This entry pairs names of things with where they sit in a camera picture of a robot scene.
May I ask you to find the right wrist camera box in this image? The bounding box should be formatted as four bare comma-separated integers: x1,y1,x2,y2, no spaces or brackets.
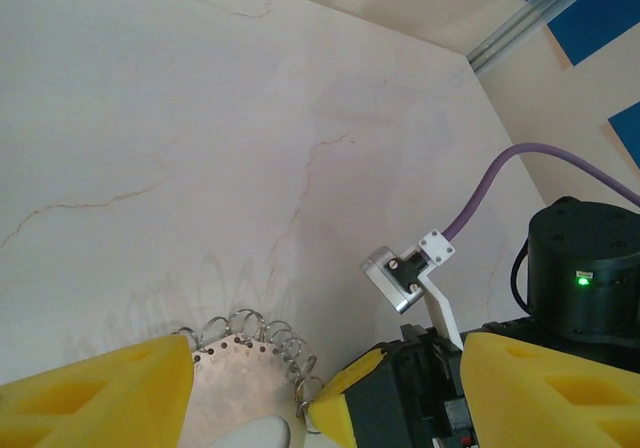
361,227,465,352

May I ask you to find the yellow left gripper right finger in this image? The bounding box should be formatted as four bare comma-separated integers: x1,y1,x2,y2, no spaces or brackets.
459,331,640,448

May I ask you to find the metal coil spring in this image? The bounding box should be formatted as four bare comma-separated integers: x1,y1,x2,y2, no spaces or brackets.
180,335,312,448

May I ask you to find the aluminium frame post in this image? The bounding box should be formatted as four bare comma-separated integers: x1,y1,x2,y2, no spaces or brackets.
467,0,619,77

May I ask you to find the thin black wire loop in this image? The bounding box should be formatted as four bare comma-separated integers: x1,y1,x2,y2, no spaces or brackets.
508,240,534,317

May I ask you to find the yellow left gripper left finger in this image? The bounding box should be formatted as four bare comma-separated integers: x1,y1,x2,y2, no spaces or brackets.
0,334,195,448

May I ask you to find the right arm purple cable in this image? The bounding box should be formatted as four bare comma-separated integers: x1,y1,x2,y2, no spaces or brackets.
442,141,640,242

